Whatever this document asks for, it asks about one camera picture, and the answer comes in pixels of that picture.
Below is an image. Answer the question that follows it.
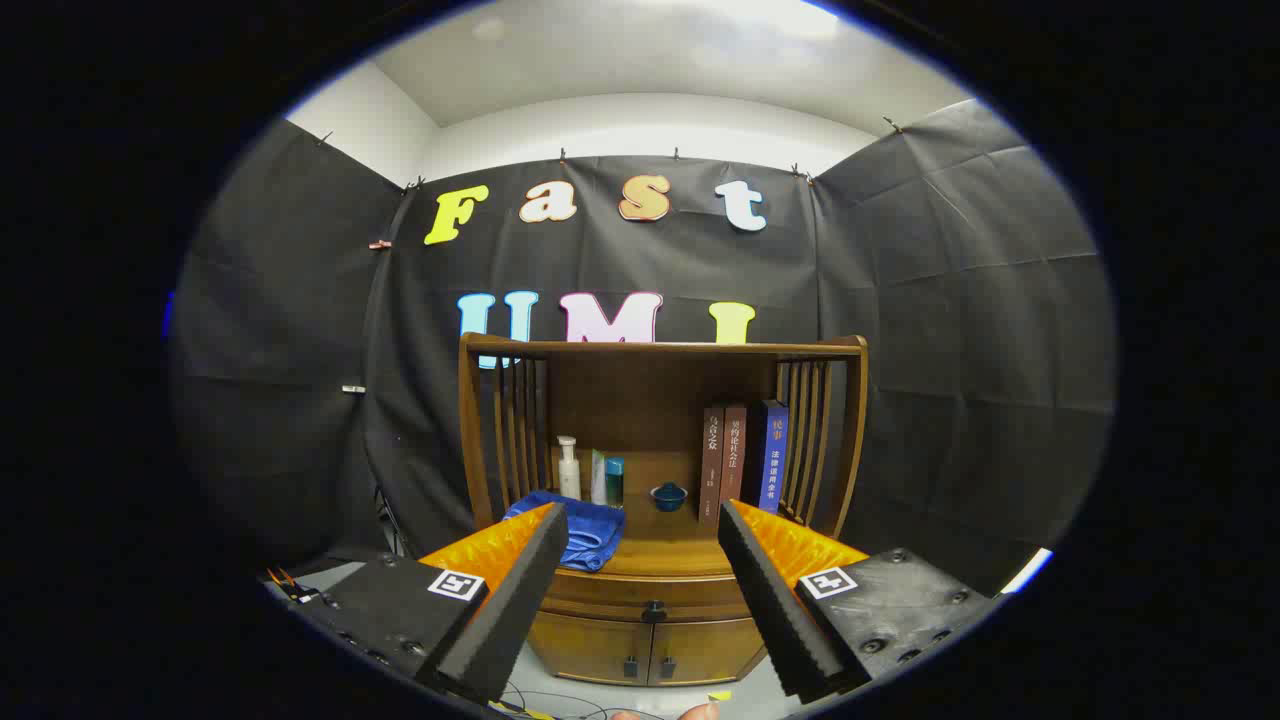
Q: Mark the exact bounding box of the light brown book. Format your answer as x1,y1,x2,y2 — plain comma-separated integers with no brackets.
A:
720,404,748,506

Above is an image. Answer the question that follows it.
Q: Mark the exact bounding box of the blue book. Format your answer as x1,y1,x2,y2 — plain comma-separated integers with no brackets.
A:
755,400,791,515

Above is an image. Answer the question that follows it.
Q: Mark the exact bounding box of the brown wooden cabinet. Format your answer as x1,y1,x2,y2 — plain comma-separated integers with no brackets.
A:
458,333,869,688

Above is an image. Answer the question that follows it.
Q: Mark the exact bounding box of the dark brown book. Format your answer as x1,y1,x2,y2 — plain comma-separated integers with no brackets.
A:
698,406,726,527

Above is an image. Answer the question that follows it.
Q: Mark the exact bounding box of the wooden cabinet door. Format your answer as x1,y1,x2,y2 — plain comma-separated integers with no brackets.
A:
650,618,769,687
528,612,653,686

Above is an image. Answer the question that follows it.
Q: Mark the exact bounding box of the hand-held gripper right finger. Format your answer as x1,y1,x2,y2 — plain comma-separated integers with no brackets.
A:
717,499,1001,704

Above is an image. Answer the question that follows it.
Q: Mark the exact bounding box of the wooden countertop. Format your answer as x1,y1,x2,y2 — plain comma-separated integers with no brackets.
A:
478,478,846,578

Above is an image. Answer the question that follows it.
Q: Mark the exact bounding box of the black floor cable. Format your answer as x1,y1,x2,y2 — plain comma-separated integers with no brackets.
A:
497,680,613,720

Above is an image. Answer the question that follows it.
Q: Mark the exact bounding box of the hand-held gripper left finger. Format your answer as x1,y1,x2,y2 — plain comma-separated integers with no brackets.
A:
300,502,570,704

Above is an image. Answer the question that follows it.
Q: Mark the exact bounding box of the blue folded towel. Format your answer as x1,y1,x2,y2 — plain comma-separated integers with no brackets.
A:
503,490,627,573

